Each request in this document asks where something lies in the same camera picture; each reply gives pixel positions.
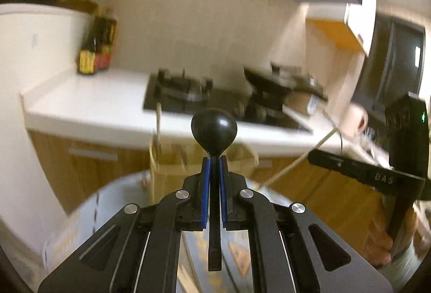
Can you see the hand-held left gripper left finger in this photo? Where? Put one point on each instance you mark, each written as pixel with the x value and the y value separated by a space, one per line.
pixel 205 198

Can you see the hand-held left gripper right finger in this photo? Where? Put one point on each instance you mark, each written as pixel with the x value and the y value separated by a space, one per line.
pixel 223 198

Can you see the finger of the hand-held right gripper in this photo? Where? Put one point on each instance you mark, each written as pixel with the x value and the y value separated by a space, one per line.
pixel 336 164

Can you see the wooden chopstick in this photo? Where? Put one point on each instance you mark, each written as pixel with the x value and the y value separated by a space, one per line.
pixel 296 161
pixel 188 279

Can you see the brown paper bag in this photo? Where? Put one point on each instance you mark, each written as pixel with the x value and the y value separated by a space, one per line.
pixel 168 175

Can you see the black plastic spoon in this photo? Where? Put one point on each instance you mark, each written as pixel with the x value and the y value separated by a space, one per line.
pixel 213 131

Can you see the person's right forearm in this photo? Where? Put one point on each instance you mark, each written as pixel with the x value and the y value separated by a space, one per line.
pixel 400 269

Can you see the person's right hand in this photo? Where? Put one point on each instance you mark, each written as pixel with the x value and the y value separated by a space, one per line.
pixel 377 239

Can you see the white electric kettle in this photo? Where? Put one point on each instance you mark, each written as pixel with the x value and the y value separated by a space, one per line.
pixel 353 119

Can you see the dark window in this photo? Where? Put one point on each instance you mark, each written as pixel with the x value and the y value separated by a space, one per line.
pixel 397 60

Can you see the white round table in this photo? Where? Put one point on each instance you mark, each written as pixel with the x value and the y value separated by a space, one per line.
pixel 111 198

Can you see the black gas stove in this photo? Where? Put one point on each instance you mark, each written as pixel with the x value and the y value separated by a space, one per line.
pixel 235 101

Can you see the black wok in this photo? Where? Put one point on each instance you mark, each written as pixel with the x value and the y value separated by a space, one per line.
pixel 269 84

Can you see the white kitchen countertop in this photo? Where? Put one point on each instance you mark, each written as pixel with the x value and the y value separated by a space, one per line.
pixel 101 94

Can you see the red label sauce bottle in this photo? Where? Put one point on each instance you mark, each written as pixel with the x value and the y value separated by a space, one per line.
pixel 106 50

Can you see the yellow label sauce bottle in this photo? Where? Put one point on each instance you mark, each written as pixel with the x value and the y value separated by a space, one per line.
pixel 87 57

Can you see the white refrigerator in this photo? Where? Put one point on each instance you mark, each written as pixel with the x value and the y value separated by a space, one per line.
pixel 33 60

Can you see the brown cardboard box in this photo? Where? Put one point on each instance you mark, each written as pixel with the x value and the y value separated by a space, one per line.
pixel 79 5

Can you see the orange bottom wall cabinet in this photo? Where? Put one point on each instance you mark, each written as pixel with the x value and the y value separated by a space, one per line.
pixel 336 30

